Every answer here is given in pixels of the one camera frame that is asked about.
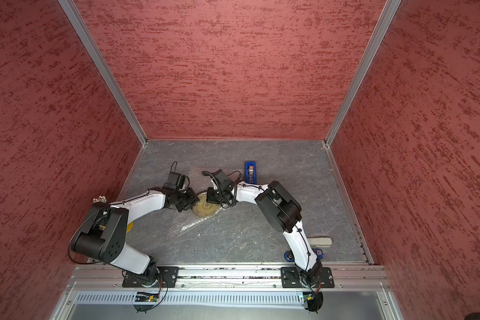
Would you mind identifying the yellow patterned dinner plate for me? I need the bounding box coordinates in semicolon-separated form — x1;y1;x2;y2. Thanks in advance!
191;193;222;218

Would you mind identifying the clear bubble wrap sheet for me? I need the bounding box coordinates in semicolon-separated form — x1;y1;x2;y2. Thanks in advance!
167;166;223;239

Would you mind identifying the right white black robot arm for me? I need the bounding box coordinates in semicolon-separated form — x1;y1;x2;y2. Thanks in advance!
201;169;322;288

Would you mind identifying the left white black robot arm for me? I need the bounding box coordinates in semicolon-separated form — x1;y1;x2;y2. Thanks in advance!
68;171;199;282

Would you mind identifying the blue tape dispenser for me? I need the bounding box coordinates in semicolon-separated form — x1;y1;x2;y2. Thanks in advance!
244;161;257;185

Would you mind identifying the bundle of pencils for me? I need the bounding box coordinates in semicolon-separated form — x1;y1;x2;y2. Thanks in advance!
93;195;107;203

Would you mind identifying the blue black small device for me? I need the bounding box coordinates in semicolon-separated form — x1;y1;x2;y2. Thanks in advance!
284;248;323;262

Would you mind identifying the white eraser block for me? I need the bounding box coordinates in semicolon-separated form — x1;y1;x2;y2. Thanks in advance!
307;237;333;247

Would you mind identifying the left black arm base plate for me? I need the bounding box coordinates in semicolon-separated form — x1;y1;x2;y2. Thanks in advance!
122;266;180;290

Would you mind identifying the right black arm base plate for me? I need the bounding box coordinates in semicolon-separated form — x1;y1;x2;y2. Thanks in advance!
280;267;335;290

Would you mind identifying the aluminium mounting rail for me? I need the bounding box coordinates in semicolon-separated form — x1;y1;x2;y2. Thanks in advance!
66;263;393;292

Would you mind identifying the left corner aluminium post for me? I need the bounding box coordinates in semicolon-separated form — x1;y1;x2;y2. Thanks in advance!
58;0;149;147

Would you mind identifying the corner aluminium post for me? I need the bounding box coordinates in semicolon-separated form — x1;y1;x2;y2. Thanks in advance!
58;0;149;147
325;0;401;148

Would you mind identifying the right corner aluminium post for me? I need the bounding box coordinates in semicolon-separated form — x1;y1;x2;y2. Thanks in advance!
325;0;401;148

